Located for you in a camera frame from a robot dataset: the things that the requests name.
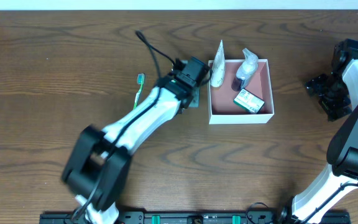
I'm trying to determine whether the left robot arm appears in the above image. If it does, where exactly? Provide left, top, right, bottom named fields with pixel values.
left=62, top=73, right=203, bottom=223

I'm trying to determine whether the white box pink interior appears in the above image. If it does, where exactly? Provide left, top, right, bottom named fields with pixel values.
left=207, top=59, right=275, bottom=124

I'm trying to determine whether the clear bottle blue liquid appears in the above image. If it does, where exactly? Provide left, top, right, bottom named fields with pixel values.
left=231, top=48, right=259, bottom=91

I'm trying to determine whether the green white soap packet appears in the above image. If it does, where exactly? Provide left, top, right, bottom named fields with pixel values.
left=233, top=89, right=265, bottom=114

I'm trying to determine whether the green white toothbrush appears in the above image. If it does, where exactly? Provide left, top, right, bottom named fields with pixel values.
left=133, top=73, right=145, bottom=109

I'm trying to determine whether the white floral lotion tube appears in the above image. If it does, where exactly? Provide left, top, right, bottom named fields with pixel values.
left=210, top=40, right=226, bottom=88

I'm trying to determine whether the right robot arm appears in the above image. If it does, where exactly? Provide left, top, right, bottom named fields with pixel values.
left=278, top=39, right=358, bottom=223

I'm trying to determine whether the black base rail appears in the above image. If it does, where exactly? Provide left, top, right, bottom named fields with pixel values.
left=39, top=210, right=351, bottom=224

